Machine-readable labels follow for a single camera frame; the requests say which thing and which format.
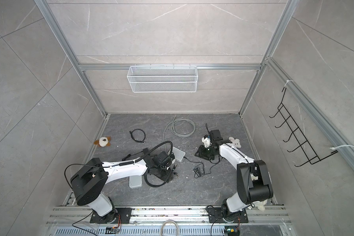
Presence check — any thick black ethernet cable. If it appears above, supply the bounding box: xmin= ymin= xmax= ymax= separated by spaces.
xmin=143 ymin=165 xmax=178 ymax=188

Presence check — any thin black power cable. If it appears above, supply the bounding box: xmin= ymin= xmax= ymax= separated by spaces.
xmin=183 ymin=156 xmax=222 ymax=180

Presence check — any grey ethernet cable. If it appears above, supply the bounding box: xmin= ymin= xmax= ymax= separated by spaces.
xmin=163 ymin=116 xmax=196 ymax=148

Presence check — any small black cable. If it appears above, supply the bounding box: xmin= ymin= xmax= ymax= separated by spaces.
xmin=129 ymin=129 xmax=147 ymax=144

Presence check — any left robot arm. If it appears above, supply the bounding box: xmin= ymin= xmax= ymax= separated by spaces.
xmin=66 ymin=141 xmax=176 ymax=218

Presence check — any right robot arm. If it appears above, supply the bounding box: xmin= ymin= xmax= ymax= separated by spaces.
xmin=195 ymin=130 xmax=274 ymax=222

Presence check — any small white plush toy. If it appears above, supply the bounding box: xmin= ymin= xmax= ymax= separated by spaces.
xmin=228 ymin=137 xmax=242 ymax=148

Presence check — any black power adapter left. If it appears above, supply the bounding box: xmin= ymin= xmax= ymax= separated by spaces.
xmin=122 ymin=148 xmax=148 ymax=161

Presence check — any brown white plush toy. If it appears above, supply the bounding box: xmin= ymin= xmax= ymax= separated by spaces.
xmin=93 ymin=136 xmax=111 ymax=147

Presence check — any large white plush sheep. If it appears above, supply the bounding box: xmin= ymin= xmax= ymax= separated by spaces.
xmin=253 ymin=200 xmax=268 ymax=211

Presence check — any white switch near front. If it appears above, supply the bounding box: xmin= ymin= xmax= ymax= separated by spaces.
xmin=129 ymin=176 xmax=142 ymax=188

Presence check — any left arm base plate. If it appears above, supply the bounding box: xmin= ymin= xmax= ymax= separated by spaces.
xmin=89 ymin=207 xmax=132 ymax=224

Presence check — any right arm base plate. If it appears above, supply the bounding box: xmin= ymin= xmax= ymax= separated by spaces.
xmin=206 ymin=206 xmax=249 ymax=224

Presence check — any black wire hook rack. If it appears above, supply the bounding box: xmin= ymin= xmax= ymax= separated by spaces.
xmin=269 ymin=88 xmax=338 ymax=167

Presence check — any white wire mesh basket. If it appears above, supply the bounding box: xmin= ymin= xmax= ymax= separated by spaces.
xmin=127 ymin=65 xmax=199 ymax=93

